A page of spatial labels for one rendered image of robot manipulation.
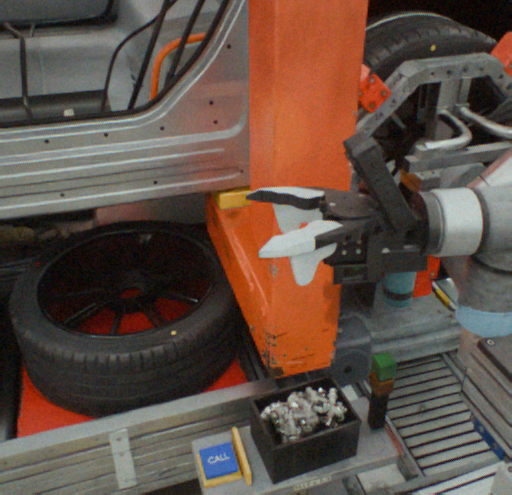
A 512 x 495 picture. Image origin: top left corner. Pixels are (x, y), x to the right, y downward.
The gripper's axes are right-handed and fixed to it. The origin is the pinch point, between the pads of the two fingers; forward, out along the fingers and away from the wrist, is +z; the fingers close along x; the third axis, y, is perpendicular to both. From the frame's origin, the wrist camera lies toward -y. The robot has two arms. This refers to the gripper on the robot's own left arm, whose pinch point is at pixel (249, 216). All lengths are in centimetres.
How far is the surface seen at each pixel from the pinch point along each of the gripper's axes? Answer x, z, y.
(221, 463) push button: 34, 5, 72
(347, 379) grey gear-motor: 75, -32, 86
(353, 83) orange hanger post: 44.6, -22.1, -4.4
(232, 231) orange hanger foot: 89, -2, 44
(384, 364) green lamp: 39, -30, 53
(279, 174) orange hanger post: 44.2, -9.0, 11.6
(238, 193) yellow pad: 101, -4, 38
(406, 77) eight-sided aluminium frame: 82, -44, 3
